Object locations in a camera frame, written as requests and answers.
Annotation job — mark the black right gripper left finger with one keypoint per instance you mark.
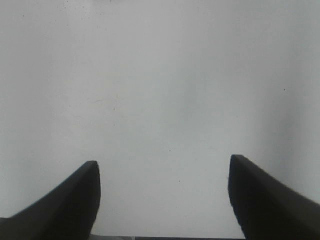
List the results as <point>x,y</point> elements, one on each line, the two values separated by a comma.
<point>68,212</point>

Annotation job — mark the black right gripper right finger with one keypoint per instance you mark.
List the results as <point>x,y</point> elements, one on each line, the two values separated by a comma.
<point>266,209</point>

